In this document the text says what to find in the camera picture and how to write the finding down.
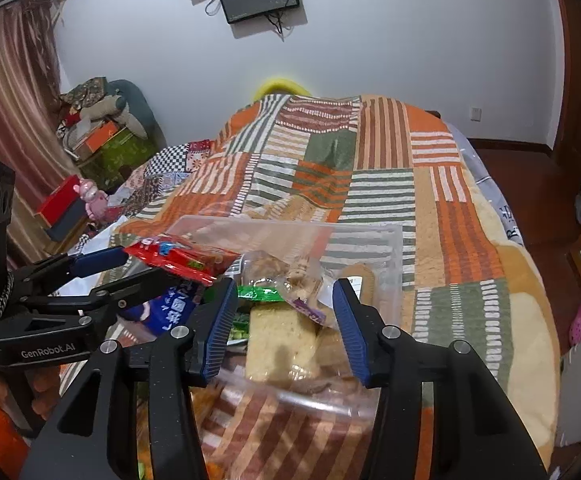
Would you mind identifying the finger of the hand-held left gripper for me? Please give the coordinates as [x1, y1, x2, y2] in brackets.
[7, 245, 132, 302]
[19, 266, 207, 317]

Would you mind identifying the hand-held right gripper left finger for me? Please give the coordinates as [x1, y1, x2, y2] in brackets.
[19, 277, 240, 480]

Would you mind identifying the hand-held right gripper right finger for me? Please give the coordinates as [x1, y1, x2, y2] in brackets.
[332, 277, 547, 480]

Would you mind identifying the sponge cake slice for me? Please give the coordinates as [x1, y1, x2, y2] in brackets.
[244, 304, 322, 387]

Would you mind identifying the red snack packet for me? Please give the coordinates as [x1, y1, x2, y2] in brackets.
[122, 236, 242, 287]

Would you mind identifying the clear plastic container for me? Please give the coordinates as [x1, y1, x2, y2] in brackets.
[164, 214, 405, 423]

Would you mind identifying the person's left hand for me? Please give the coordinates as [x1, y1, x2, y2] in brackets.
[25, 365, 66, 421]

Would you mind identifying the blue snack packet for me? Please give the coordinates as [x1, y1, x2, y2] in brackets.
[117, 284, 202, 337]

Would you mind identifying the dark grey box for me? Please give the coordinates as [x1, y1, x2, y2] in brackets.
[45, 205, 91, 243]

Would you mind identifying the green pea packet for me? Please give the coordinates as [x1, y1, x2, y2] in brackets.
[227, 284, 284, 347]

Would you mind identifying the pink toy figure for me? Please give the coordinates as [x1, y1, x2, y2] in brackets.
[72, 176, 110, 222]

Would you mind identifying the red box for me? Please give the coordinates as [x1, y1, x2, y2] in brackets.
[37, 174, 90, 228]

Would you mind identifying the clear bun packet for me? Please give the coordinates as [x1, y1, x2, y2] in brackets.
[239, 249, 322, 307]

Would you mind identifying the green patterned box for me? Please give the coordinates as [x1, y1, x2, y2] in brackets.
[77, 129, 160, 187]

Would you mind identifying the striped brown curtain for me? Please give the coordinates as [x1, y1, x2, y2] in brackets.
[0, 0, 74, 266]

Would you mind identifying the checkered patchwork blanket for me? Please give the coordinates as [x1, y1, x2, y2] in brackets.
[114, 139, 212, 222]

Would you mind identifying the orange cardboard box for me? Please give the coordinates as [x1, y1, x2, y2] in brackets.
[72, 121, 122, 154]

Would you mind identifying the pile of plush toys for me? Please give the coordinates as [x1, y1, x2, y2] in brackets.
[57, 76, 157, 152]

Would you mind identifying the striped orange patchwork quilt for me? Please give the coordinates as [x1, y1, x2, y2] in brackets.
[114, 91, 560, 480]

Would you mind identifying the grey bedsheet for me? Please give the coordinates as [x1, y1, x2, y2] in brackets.
[445, 119, 527, 247]

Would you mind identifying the yellow hoop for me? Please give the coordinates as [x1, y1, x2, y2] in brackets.
[252, 76, 315, 102]

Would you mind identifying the black monitor cable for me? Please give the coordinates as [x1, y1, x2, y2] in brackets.
[265, 12, 291, 41]

